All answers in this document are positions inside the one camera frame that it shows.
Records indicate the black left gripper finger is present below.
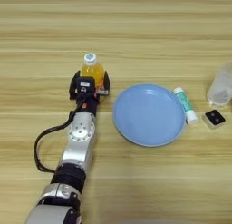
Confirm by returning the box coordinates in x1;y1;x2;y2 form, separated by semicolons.
68;70;82;101
101;71;111;93

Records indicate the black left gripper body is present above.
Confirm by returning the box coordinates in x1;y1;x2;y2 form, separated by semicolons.
73;90;111;117

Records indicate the orange juice bottle white cap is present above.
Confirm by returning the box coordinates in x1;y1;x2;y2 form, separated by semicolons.
80;53;106;94

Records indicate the green white glue stick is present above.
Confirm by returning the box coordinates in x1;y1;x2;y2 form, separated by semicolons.
172;86;199;126

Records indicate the small black silver cube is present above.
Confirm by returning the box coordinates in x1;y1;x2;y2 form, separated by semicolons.
201;109;227;131

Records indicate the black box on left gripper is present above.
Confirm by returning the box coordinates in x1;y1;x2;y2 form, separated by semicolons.
73;76;96;96

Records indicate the blue round plate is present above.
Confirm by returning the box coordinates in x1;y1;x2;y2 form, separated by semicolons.
112;83;187;148

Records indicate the clear bottle red cap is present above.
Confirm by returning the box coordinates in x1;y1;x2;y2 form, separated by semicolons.
206;62;232;110

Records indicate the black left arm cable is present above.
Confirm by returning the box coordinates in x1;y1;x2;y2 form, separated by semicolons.
34;97;86;174

